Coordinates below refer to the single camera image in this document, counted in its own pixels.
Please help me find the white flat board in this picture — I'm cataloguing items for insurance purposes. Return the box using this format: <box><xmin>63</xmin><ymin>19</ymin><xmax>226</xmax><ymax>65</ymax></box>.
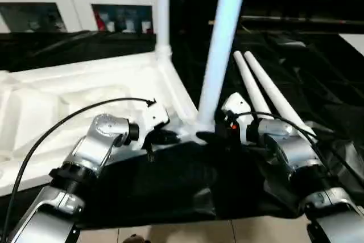
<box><xmin>338</xmin><ymin>34</ymin><xmax>364</xmax><ymax>54</ymax></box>

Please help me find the brown round object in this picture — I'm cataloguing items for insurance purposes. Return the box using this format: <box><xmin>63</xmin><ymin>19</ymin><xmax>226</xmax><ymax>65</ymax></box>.
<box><xmin>125</xmin><ymin>233</ymin><xmax>149</xmax><ymax>243</ymax></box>

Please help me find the red bottle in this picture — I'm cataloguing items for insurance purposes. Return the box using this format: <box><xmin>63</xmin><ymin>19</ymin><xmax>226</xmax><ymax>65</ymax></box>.
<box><xmin>94</xmin><ymin>12</ymin><xmax>104</xmax><ymax>31</ymax></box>

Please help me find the black mat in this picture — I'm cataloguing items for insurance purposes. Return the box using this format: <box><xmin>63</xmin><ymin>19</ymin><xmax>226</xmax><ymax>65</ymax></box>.
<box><xmin>0</xmin><ymin>29</ymin><xmax>364</xmax><ymax>229</ymax></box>

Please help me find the grey metal rail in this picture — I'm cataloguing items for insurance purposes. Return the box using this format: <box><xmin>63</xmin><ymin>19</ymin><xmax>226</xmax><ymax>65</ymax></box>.
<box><xmin>240</xmin><ymin>14</ymin><xmax>364</xmax><ymax>26</ymax></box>

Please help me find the white plastic table top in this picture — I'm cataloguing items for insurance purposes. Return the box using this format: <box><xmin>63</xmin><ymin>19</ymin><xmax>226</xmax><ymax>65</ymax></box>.
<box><xmin>0</xmin><ymin>45</ymin><xmax>217</xmax><ymax>198</ymax></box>

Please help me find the white plastic table leg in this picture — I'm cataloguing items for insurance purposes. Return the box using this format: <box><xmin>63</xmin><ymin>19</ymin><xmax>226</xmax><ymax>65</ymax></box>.
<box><xmin>196</xmin><ymin>0</ymin><xmax>250</xmax><ymax>130</ymax></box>
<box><xmin>243</xmin><ymin>51</ymin><xmax>318</xmax><ymax>137</ymax></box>
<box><xmin>233</xmin><ymin>51</ymin><xmax>274</xmax><ymax>116</ymax></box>
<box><xmin>155</xmin><ymin>0</ymin><xmax>175</xmax><ymax>62</ymax></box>

